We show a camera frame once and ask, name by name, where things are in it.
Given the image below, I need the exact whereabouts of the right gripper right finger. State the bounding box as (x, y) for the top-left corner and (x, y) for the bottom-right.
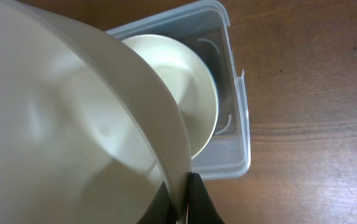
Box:
(188, 172), (224, 224)

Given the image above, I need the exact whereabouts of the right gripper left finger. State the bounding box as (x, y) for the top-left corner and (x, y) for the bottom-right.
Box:
(137, 182), (177, 224)

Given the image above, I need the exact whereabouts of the cream bowl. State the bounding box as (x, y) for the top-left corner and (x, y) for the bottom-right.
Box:
(123, 34), (219, 159)
(0, 1), (191, 223)

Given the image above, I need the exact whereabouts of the blue bowl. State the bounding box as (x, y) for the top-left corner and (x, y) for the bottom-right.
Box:
(206, 65), (219, 105)

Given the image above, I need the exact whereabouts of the clear plastic container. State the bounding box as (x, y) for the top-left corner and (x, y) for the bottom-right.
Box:
(108, 1), (251, 180)

